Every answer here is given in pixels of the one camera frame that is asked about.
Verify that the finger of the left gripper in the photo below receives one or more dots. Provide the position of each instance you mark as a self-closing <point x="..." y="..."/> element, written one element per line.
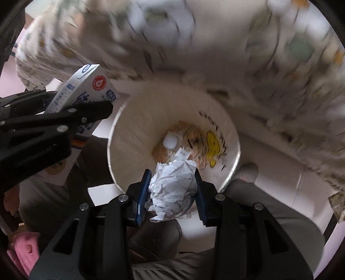
<point x="32" y="143"/>
<point x="26" y="103"/>

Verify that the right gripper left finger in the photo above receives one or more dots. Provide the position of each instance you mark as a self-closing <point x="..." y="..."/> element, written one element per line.
<point x="93" y="243"/>

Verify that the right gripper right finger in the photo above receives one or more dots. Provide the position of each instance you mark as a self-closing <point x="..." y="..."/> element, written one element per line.
<point x="249" y="242"/>

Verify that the white milk carton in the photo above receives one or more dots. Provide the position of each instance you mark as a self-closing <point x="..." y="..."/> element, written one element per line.
<point x="89" y="95"/>

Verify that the white paper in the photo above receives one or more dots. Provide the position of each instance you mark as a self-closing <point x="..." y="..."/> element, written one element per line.
<point x="171" y="189"/>

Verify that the pink slipper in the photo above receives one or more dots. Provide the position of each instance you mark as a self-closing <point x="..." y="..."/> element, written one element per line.
<point x="24" y="251"/>

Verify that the floral bed cover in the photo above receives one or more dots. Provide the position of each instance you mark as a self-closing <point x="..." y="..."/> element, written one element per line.
<point x="281" y="61"/>

